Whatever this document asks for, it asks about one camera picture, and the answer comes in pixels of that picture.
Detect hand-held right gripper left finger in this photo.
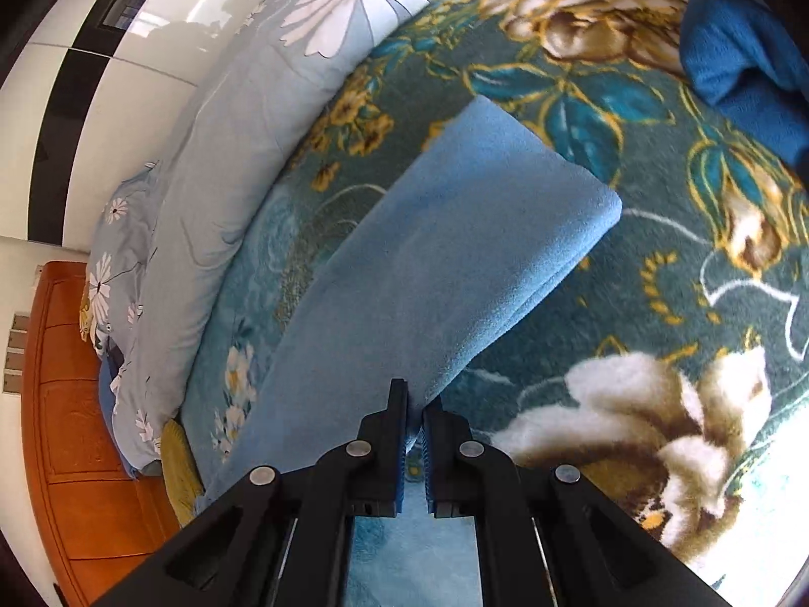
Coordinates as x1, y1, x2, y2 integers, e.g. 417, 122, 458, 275
95, 378, 411, 607

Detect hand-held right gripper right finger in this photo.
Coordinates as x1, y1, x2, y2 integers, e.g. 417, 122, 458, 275
422, 398, 734, 607

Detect yellow knitted sweater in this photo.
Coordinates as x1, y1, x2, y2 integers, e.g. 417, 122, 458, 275
159, 420, 206, 526

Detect light blue fleece pants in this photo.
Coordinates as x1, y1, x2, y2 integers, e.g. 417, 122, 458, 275
205, 95, 623, 507

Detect teal floral bed blanket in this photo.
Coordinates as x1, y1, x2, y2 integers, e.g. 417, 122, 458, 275
180, 0, 809, 607

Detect blue pillow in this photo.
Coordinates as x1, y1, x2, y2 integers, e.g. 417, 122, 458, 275
98, 354, 140, 478

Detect wooden headboard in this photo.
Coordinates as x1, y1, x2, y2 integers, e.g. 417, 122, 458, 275
22, 261, 184, 607

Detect light blue floral duvet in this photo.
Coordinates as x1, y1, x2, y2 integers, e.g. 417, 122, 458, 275
79, 0, 487, 478

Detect floral pillow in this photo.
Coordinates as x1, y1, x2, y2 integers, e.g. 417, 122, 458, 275
77, 278, 111, 358

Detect white glossy wardrobe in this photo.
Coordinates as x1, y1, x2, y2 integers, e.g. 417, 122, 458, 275
0, 0, 317, 247

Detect dark blue fleece cloth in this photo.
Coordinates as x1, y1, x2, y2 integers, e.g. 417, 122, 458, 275
679, 0, 809, 168

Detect wall switch panel row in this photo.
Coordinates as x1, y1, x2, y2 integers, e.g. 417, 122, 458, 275
2, 312, 30, 393

